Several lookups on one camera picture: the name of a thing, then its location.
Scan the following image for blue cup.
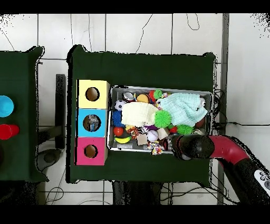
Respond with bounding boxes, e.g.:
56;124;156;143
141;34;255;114
0;95;15;118

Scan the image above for white baseball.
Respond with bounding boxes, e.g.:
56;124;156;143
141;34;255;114
146;129;159;143

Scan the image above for dark green tablecloth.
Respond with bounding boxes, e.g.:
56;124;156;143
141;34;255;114
66;44;216;183

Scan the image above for shallow metal mesh bin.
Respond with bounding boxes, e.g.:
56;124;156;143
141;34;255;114
107;85;214;156

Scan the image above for cream waffle cloth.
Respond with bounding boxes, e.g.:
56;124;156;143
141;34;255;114
121;101;159;127

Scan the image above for black power cable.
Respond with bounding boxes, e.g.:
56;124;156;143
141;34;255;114
213;120;270;130

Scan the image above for grey rounded base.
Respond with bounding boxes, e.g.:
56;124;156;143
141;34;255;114
36;148;62;172

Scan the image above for blue spiky ball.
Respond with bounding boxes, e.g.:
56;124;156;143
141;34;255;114
111;110;126;128

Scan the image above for toy banana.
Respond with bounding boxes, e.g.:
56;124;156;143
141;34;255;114
114;136;132;144

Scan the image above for silver drink can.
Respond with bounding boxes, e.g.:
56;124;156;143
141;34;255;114
122;91;135;104

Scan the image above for large green spiky eyed toy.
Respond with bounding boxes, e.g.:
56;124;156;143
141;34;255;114
154;109;172;129

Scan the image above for red cup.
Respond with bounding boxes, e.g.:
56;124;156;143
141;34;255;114
0;124;20;141

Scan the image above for mint green waffle cloth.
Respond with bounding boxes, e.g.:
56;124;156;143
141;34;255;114
157;92;209;127

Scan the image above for black white soccer ball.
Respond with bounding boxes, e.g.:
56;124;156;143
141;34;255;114
114;99;127;112

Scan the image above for wooden box with three holes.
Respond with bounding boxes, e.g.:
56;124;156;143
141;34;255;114
74;79;111;166

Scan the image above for crushed clear plastic bottle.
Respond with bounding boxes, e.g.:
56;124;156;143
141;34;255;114
85;115;100;131

